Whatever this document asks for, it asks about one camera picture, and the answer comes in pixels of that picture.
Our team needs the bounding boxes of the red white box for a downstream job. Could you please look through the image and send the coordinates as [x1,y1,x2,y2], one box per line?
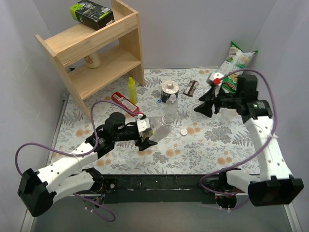
[111,92,140,114]

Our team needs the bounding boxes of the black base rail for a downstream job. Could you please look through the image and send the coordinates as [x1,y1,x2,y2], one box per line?
[82,173,242,203]

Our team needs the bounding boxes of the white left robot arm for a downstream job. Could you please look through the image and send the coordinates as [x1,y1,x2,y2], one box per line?
[17,113,157,217]

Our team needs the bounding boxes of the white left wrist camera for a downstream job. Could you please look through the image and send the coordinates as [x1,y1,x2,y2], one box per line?
[136,118,152,133]

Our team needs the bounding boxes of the black green box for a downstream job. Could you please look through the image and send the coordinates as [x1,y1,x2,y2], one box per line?
[69,0,115,30]

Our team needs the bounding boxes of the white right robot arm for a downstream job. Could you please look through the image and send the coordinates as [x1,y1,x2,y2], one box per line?
[194,72,304,206]

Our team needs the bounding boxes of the green chips bag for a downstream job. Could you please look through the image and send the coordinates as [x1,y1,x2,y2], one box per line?
[218,41,258,93]

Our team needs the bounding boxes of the beige cup on shelf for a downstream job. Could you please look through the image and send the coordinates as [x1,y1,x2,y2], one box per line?
[84,51,101,69]

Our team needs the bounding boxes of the clear bottle with label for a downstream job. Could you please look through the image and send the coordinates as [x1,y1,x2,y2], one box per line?
[148,116,173,143]

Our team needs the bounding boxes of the floral table mat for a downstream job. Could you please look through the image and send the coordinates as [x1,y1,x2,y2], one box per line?
[55,69,255,174]

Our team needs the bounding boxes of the clear plastic bottle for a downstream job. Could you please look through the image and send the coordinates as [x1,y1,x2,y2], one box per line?
[219,108,238,123]
[164,94,179,118]

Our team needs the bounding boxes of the brown snack packet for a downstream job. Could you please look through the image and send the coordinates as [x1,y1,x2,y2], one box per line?
[183,80,199,97]

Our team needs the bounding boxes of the white bottle cap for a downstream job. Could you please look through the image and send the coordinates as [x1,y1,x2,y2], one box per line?
[180,129,188,136]

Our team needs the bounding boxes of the yellow spray bottle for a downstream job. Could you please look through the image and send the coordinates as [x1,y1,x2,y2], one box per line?
[128,76,138,104]

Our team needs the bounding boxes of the wooden shelf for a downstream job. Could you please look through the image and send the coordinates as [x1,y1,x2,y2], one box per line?
[35,0,145,118]

